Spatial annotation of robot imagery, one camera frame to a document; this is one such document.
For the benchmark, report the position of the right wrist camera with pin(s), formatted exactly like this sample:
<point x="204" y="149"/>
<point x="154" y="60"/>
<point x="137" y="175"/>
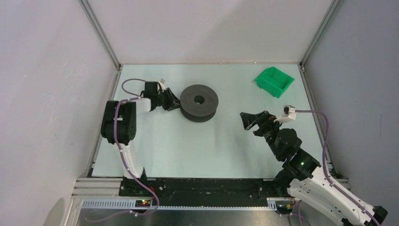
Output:
<point x="289" y="115"/>

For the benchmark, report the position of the left circuit board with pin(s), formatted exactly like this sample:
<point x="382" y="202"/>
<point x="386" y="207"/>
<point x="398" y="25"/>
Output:
<point x="143" y="203"/>

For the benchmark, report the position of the green plastic bin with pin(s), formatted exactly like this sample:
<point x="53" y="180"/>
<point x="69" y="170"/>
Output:
<point x="274" y="81"/>

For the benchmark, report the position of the black cable spool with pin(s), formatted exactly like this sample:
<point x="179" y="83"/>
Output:
<point x="198" y="103"/>

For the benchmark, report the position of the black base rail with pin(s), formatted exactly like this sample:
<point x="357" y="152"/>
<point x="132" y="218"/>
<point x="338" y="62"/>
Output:
<point x="205" y="192"/>

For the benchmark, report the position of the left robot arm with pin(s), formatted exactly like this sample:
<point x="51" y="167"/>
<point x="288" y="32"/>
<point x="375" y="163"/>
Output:
<point x="119" y="123"/>

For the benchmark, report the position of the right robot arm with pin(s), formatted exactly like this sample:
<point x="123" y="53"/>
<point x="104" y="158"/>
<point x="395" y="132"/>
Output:
<point x="305" y="178"/>

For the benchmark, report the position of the right circuit board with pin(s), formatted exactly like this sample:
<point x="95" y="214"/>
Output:
<point x="284" y="209"/>

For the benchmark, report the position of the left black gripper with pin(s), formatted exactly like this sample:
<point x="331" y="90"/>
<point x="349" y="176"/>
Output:
<point x="176" y="102"/>

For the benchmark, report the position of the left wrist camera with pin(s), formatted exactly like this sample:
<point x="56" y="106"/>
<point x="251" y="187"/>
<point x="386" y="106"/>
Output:
<point x="161" y="84"/>

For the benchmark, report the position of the circuit board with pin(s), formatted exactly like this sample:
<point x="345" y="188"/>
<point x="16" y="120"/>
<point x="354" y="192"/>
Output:
<point x="284" y="209"/>
<point x="143" y="203"/>

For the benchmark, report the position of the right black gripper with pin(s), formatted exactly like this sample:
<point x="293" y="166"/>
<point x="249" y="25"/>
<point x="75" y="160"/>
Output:
<point x="263" y="119"/>

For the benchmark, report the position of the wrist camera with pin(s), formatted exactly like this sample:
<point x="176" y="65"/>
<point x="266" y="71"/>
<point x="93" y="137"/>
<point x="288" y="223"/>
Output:
<point x="289" y="115"/>
<point x="161" y="84"/>

